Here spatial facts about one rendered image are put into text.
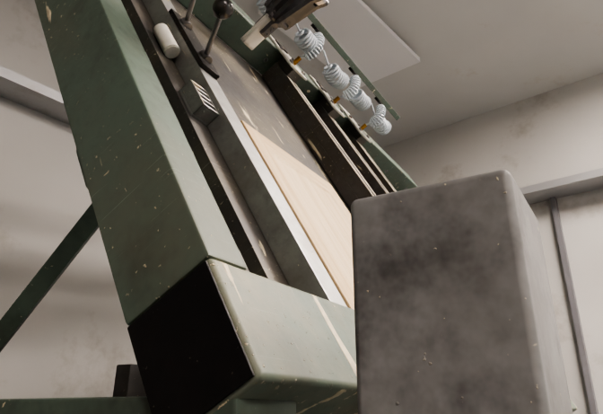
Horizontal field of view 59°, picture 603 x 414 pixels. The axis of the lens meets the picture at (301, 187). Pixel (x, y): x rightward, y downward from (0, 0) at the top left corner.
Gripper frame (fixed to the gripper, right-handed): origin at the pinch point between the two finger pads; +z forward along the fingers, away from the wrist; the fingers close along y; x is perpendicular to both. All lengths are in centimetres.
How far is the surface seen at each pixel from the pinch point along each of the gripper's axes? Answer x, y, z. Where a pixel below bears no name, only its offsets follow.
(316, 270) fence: 6, -51, 12
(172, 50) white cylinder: 9.1, 2.0, 13.9
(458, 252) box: 32, -70, -7
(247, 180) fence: 7.0, -32.0, 13.8
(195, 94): 11.0, -13.9, 13.3
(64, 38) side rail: 32.0, -11.6, 18.3
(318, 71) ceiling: -260, 235, 15
